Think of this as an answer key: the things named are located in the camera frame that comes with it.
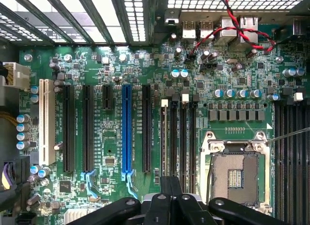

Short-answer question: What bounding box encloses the RAM slot with white latches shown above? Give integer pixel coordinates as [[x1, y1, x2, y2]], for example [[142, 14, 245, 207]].
[[179, 93, 190, 195], [293, 92, 304, 225], [160, 98, 170, 177]]

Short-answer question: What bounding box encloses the light blue slot latch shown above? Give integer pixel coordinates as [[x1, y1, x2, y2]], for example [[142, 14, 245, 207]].
[[122, 171, 139, 199], [80, 170, 101, 202]]

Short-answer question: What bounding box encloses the long black expansion slot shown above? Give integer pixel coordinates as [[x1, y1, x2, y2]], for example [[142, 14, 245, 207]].
[[141, 84, 152, 173], [63, 85, 76, 173], [82, 84, 95, 173]]

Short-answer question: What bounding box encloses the silver finned chipset heatsink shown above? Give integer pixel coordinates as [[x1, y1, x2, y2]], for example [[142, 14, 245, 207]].
[[64, 209, 88, 225]]

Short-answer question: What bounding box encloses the blue expansion slot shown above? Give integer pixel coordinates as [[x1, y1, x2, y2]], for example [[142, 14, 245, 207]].
[[121, 84, 134, 174]]

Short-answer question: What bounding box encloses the short black expansion slot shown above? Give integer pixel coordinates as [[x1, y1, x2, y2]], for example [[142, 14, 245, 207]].
[[102, 85, 113, 111]]

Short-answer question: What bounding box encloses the thin metal locking lever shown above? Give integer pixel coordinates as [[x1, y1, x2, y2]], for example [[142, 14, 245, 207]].
[[265, 127, 310, 145]]

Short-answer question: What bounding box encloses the white PCI expansion slot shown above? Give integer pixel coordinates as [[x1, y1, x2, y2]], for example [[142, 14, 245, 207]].
[[38, 79, 57, 166]]

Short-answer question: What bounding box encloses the green Dell motherboard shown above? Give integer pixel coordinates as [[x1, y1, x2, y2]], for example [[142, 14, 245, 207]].
[[18, 15, 310, 225]]

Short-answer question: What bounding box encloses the perforated metal slot cover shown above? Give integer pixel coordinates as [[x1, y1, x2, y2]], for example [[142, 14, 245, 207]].
[[0, 13, 44, 43], [121, 0, 147, 43]]

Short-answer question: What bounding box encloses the grey metal PC case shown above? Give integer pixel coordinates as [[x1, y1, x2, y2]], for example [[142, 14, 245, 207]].
[[0, 0, 310, 225]]

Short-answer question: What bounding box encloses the CPU socket with metal frame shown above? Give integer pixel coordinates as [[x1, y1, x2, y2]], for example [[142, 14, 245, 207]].
[[201, 130, 273, 215]]

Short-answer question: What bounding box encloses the thick multicolour power cable bundle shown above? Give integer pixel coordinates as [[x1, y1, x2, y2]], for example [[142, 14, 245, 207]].
[[0, 156, 31, 204]]

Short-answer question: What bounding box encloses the yellow black power cable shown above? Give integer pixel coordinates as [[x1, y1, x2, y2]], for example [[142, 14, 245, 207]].
[[0, 62, 31, 127]]

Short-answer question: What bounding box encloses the red black twisted wire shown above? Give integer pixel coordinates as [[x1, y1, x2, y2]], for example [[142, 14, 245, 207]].
[[187, 0, 277, 60]]

